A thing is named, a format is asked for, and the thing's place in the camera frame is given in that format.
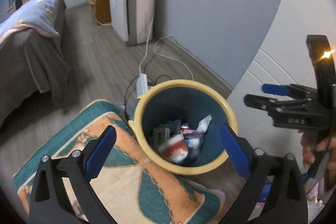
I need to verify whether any wooden cabinet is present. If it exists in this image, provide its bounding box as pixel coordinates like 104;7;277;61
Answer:
88;0;112;26

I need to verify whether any person's right hand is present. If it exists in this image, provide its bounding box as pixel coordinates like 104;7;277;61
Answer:
299;131;335;170

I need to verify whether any yellow teal trash bin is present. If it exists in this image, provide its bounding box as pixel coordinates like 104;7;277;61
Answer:
127;80;238;176

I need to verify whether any white power cable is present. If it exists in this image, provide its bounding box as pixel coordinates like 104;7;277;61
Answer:
138;13;195;81

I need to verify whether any red white paper wrapper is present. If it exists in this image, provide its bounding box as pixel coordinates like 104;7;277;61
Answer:
158;134;189;165

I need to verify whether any purple snack wrapper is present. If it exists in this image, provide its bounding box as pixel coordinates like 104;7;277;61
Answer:
181;129;205;147

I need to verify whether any white air purifier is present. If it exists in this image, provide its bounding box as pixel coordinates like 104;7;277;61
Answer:
109;0;155;47

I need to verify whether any teal orange patterned cushion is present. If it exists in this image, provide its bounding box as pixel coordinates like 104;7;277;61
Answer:
13;100;225;223

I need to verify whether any white power strip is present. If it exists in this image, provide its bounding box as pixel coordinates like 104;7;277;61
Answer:
136;73;148;97

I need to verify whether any light blue quilt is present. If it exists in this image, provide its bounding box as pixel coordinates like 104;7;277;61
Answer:
1;0;60;42

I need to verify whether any bed with grey cover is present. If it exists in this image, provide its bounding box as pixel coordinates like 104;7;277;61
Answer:
1;0;70;121

